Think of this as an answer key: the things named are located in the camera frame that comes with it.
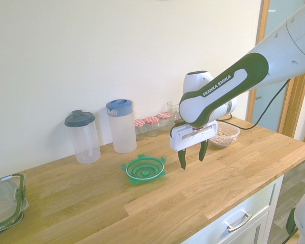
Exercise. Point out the empty clear glass jar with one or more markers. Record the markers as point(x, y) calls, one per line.
point(172, 110)

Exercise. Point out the green round container lid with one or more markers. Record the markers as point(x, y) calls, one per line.
point(142, 169)

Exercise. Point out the clear pitcher blue lid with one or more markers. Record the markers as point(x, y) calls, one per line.
point(123, 132)

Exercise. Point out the clear pitcher dark grey lid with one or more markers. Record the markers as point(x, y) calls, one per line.
point(84, 142)

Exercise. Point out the white drawer cabinet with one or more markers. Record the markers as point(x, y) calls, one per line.
point(246, 203)

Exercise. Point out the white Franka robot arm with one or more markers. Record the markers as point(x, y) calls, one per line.
point(218, 89)

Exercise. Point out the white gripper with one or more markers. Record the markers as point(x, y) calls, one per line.
point(193, 138)

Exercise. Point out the rectangular container green-rimmed lid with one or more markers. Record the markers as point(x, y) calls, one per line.
point(3, 200)

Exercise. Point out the wooden door with frosted glass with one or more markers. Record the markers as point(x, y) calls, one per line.
point(277, 15)

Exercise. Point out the clear bowl with nuts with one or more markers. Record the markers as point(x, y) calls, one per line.
point(226, 138)

